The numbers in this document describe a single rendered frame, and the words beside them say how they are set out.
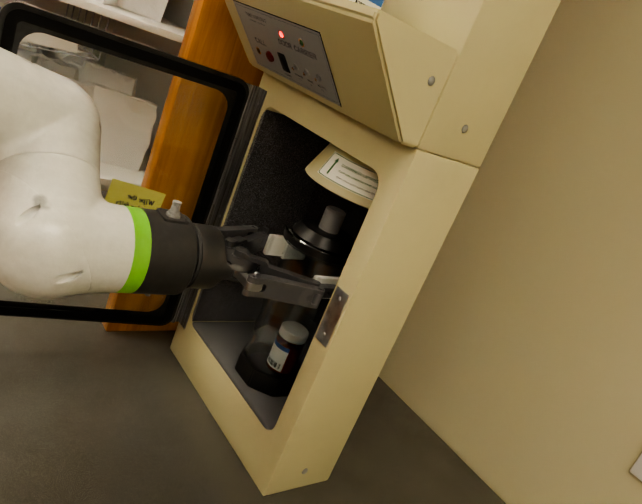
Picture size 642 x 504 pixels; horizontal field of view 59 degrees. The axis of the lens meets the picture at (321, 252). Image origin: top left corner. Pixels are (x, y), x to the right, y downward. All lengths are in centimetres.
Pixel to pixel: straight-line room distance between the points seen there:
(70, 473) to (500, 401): 66
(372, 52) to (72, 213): 31
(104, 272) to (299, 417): 29
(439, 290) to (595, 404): 33
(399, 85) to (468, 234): 56
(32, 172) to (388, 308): 40
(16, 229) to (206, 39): 41
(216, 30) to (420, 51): 38
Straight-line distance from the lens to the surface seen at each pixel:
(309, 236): 73
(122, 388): 88
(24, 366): 88
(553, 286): 98
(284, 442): 74
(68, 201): 57
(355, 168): 70
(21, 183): 59
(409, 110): 57
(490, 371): 104
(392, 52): 53
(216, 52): 86
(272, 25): 69
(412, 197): 62
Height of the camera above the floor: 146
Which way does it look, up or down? 18 degrees down
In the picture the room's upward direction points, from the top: 22 degrees clockwise
